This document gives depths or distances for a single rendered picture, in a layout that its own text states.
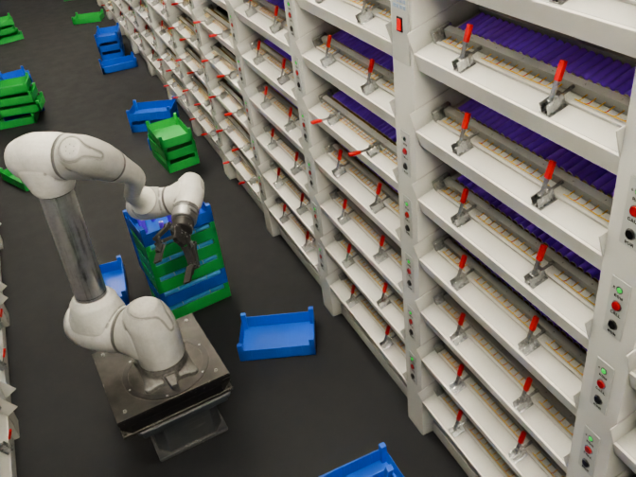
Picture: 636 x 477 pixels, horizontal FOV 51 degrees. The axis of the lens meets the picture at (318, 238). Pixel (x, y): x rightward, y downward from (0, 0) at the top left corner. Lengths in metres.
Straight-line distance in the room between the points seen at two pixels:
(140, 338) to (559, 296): 1.28
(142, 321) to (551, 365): 1.21
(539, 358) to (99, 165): 1.23
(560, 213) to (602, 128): 0.20
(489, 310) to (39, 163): 1.26
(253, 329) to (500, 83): 1.74
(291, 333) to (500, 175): 1.51
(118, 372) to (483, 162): 1.45
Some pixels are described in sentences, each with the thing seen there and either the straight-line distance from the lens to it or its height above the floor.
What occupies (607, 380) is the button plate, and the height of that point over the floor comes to 0.88.
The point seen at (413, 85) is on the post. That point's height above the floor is 1.24.
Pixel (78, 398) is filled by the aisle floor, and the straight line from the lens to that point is 2.76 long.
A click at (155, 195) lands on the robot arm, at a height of 0.70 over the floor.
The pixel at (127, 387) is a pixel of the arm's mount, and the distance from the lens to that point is 2.30.
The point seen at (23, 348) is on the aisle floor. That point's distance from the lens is 3.11.
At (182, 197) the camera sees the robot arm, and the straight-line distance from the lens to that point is 2.36.
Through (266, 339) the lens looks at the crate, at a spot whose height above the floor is 0.00.
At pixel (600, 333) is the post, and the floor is 0.97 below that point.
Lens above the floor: 1.83
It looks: 34 degrees down
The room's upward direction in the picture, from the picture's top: 7 degrees counter-clockwise
